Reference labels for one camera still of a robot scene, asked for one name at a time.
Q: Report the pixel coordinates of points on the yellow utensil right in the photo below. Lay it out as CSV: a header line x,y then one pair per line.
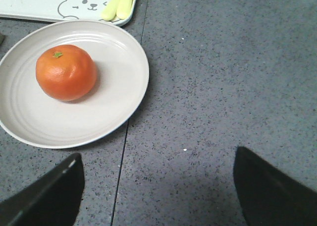
x,y
124,9

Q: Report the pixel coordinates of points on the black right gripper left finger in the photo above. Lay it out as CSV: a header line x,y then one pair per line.
x,y
53,200

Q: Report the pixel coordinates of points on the yellow utensil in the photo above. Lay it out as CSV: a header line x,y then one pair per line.
x,y
124,9
109,12

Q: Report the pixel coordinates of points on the beige round plate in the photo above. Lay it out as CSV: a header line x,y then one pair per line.
x,y
34,118

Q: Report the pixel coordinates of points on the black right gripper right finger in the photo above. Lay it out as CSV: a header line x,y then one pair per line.
x,y
268,197

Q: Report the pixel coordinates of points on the white bear-print tray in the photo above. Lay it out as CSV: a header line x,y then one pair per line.
x,y
53,10

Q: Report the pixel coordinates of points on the orange fruit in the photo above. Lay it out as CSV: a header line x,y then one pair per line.
x,y
66,72

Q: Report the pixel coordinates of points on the yellow utensil left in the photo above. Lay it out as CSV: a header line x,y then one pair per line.
x,y
109,12

